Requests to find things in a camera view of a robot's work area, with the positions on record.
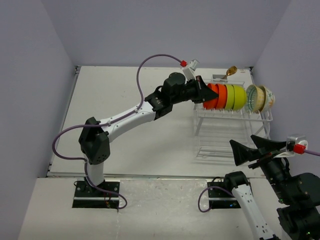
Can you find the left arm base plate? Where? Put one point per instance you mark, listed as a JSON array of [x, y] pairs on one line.
[[87, 197]]

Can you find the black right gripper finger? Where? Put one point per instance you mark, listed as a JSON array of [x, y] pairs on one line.
[[267, 144], [242, 153]]

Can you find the green bowl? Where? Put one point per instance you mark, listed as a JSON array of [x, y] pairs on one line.
[[230, 101], [240, 97]]

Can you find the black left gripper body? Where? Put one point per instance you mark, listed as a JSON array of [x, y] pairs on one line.
[[191, 91]]

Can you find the teal patterned white bowl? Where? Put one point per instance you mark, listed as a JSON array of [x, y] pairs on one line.
[[255, 99]]

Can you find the yellow floral white bowl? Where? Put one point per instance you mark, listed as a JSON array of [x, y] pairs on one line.
[[269, 99]]

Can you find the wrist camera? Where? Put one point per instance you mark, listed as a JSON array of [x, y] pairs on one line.
[[295, 144], [189, 69]]

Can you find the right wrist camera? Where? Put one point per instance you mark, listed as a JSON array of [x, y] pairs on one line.
[[295, 144]]

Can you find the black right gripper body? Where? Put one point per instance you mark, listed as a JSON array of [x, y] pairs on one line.
[[275, 168]]

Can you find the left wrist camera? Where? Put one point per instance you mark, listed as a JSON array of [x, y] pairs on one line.
[[189, 69]]

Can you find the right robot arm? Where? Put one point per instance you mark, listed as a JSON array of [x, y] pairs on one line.
[[297, 197]]

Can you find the white wire dish rack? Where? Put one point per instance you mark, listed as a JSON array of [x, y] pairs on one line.
[[213, 130]]

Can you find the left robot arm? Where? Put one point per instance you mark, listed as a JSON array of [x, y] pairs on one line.
[[96, 136]]

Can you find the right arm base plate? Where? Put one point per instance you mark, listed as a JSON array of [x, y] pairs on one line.
[[218, 199]]

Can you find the gold spoon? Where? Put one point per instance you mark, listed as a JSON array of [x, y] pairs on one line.
[[231, 71]]

